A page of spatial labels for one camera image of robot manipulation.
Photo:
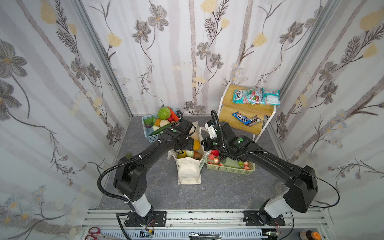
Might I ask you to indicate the brown snack bar packet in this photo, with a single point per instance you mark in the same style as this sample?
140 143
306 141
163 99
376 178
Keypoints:
254 120

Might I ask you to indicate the yellow orange citrus fruit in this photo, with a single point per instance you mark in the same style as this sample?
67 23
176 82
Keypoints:
197 145

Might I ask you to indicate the red green candy packet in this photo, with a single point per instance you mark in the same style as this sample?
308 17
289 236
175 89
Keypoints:
248 96

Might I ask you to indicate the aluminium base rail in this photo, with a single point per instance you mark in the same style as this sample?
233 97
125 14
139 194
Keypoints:
235 224

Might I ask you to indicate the green cabbage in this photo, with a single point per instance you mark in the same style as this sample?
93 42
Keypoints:
164 113

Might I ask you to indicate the green plastic fruit basket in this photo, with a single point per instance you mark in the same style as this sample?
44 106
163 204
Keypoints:
228 166

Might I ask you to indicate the teal white snack packet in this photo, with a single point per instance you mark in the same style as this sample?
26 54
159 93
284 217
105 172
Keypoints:
271 98

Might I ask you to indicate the green cucumber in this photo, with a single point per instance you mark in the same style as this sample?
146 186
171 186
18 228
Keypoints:
158 131

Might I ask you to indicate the blue chocolate bar packet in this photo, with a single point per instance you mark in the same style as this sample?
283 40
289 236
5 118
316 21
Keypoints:
242 118

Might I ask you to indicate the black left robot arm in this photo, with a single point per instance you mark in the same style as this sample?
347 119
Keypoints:
131 173

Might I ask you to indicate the green leafy vegetable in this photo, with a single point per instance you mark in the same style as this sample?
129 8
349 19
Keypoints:
149 121

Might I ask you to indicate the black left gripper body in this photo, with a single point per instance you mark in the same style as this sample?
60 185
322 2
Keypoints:
186 143

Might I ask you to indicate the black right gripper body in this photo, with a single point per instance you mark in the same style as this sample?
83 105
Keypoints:
208 143

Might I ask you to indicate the white wooden two-tier shelf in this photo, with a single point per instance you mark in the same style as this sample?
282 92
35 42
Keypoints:
227 108

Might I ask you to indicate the small green block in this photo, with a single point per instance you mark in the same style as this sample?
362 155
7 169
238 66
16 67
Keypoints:
129 156

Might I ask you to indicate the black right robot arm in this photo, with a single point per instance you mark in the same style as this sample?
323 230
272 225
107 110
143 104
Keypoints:
301 181

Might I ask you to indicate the orange capped bottle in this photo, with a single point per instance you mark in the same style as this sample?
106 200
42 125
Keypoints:
310 235

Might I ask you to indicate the white garlic bulb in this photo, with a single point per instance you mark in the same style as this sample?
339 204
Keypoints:
164 123

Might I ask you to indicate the blue plastic vegetable basket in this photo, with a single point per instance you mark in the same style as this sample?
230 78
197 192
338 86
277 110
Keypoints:
148 131

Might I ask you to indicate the cream canvas grocery bag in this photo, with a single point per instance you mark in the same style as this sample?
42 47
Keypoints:
189 169

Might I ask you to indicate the red handled scissors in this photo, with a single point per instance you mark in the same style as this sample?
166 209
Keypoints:
94 233

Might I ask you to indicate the red peach fruit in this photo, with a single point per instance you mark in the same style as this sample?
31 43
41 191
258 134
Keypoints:
197 156

